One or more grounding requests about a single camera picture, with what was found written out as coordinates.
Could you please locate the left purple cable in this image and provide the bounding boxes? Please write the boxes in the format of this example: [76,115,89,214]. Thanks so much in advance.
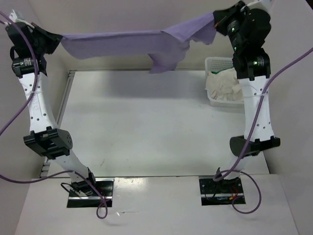
[0,9,113,219]

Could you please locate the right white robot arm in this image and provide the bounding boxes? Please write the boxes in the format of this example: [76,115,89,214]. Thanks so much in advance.
[213,1,281,192]

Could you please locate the cream t shirt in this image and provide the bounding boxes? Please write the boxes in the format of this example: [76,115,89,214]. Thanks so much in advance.
[205,68,243,101]

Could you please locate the purple t shirt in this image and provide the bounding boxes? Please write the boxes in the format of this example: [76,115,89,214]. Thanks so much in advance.
[61,13,217,73]

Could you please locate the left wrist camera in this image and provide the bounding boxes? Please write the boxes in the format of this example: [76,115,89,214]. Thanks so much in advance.
[9,9,24,23]

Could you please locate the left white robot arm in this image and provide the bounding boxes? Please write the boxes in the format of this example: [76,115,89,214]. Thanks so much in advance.
[5,22,98,196]

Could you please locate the white perforated plastic basket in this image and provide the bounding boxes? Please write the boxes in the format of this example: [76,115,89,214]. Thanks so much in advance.
[204,57,244,109]

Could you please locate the green t shirt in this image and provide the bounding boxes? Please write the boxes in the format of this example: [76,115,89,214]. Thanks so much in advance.
[210,70,224,74]

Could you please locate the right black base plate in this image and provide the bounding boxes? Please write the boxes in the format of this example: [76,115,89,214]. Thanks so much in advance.
[199,177,246,206]

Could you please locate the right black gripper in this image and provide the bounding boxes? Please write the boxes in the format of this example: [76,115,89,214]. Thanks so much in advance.
[213,0,249,51]

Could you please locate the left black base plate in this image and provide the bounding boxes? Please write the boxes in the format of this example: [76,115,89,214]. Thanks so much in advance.
[62,178,114,208]

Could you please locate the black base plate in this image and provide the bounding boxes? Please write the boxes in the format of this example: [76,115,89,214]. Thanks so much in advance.
[62,178,114,208]
[199,177,246,206]

